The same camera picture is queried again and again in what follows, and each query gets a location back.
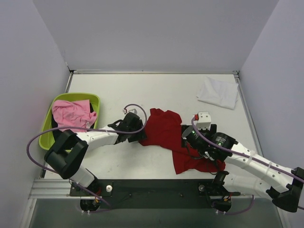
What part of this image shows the red t-shirt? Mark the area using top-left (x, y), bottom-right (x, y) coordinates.
top-left (139, 108), bottom-right (226, 174)

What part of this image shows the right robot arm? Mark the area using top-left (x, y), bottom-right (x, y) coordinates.
top-left (181, 124), bottom-right (304, 213)

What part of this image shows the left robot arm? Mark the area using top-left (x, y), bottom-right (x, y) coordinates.
top-left (44, 112), bottom-right (146, 196)

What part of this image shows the pink t-shirt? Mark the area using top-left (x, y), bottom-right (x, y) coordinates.
top-left (51, 100), bottom-right (97, 132)

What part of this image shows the folded white t-shirt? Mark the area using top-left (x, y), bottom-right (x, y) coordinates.
top-left (196, 77), bottom-right (238, 110)

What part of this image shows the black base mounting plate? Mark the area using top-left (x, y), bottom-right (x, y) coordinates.
top-left (70, 179), bottom-right (238, 210)

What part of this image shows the black t-shirt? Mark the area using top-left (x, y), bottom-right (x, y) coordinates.
top-left (47, 99), bottom-right (97, 149)

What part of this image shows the lime green plastic bin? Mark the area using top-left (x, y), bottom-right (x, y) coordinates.
top-left (38, 93), bottom-right (100, 150)

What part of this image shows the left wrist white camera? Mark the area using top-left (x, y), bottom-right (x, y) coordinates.
top-left (123, 108), bottom-right (137, 114)

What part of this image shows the wrist white camera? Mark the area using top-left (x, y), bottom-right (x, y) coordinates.
top-left (123, 108), bottom-right (137, 114)
top-left (194, 111), bottom-right (211, 130)

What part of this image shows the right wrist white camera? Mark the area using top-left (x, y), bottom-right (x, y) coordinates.
top-left (194, 111), bottom-right (211, 130)

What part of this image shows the aluminium table edge rail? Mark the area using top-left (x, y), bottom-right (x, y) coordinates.
top-left (233, 71), bottom-right (264, 157)

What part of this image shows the front aluminium rail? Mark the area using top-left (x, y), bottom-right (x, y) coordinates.
top-left (29, 179), bottom-right (71, 199)

